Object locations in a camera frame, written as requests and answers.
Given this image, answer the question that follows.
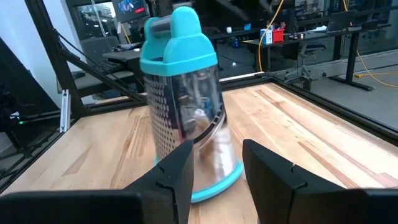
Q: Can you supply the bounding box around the yellow cable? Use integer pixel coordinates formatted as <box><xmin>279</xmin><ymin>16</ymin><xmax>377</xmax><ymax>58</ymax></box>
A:
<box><xmin>341</xmin><ymin>0</ymin><xmax>398</xmax><ymax>89</ymax></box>
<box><xmin>257</xmin><ymin>0</ymin><xmax>285</xmax><ymax>73</ymax></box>

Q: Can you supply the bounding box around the teal handled metal box grater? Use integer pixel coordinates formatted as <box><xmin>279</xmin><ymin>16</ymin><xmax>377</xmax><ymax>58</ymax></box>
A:
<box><xmin>139</xmin><ymin>6</ymin><xmax>245</xmax><ymax>204</ymax></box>

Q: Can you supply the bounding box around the white and blue box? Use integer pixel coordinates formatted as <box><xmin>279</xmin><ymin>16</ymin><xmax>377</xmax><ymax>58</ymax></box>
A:
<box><xmin>259</xmin><ymin>28</ymin><xmax>274</xmax><ymax>45</ymax></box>

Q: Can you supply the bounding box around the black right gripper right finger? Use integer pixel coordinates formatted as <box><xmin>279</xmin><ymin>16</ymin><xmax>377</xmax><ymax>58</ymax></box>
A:
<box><xmin>242</xmin><ymin>138</ymin><xmax>398</xmax><ymax>224</ymax></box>

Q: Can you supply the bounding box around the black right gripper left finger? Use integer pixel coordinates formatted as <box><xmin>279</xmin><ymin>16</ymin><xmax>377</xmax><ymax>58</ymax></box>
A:
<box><xmin>0</xmin><ymin>139</ymin><xmax>195</xmax><ymax>224</ymax></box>

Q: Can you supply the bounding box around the black office desk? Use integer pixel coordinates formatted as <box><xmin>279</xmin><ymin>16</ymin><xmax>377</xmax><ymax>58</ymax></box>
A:
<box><xmin>214</xmin><ymin>18</ymin><xmax>393</xmax><ymax>91</ymax></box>

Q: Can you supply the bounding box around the black office chair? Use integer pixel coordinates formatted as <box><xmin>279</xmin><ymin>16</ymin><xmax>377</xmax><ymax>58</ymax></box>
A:
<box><xmin>284</xmin><ymin>41</ymin><xmax>328</xmax><ymax>82</ymax></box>

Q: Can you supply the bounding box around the red box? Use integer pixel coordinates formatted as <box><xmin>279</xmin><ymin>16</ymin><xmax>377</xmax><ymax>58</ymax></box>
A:
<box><xmin>272</xmin><ymin>28</ymin><xmax>286</xmax><ymax>44</ymax></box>

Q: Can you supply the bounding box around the black monitor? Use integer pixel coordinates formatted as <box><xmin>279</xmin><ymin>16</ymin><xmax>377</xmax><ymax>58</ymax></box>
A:
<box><xmin>111</xmin><ymin>0</ymin><xmax>149</xmax><ymax>24</ymax></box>

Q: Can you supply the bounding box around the silver metal bracket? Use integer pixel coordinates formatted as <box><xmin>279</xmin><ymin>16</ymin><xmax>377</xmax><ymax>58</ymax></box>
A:
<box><xmin>58</xmin><ymin>88</ymin><xmax>72</xmax><ymax>134</ymax></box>

